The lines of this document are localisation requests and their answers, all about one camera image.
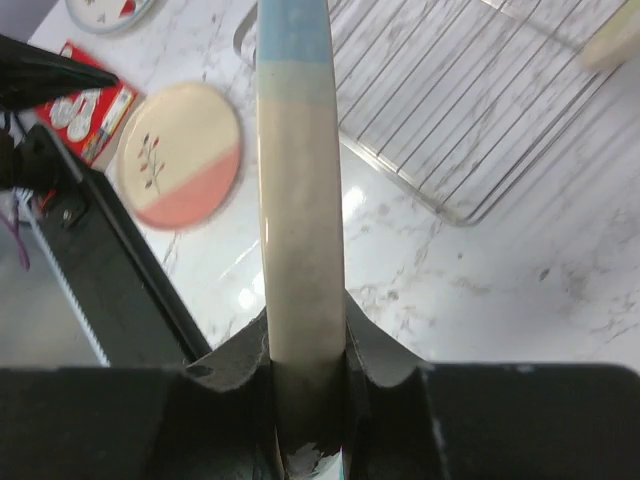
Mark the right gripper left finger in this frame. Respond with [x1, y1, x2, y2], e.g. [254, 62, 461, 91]
[1, 315, 275, 479]

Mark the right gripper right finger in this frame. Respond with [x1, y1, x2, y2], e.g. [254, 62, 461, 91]
[342, 300, 639, 479]

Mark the blue and cream plate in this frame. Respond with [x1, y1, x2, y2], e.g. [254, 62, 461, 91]
[256, 1, 346, 479]

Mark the metal wire dish rack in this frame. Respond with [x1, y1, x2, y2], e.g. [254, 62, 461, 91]
[232, 0, 636, 227]

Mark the green and cream plate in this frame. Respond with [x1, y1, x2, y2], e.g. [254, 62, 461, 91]
[580, 1, 639, 71]

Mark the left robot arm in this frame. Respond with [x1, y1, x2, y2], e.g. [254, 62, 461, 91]
[1, 36, 118, 193]

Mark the pink and cream plate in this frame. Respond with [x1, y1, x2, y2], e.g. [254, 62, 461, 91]
[116, 81, 242, 230]

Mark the red instruction card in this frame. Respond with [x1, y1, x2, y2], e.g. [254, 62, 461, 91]
[33, 39, 140, 169]

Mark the watermelon pattern plate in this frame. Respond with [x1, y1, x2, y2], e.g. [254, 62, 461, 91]
[64, 0, 155, 35]

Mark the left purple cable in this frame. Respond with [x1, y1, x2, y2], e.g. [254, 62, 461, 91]
[0, 209, 32, 272]

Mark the white slotted cable duct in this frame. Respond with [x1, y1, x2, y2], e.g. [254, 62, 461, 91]
[13, 189, 110, 367]

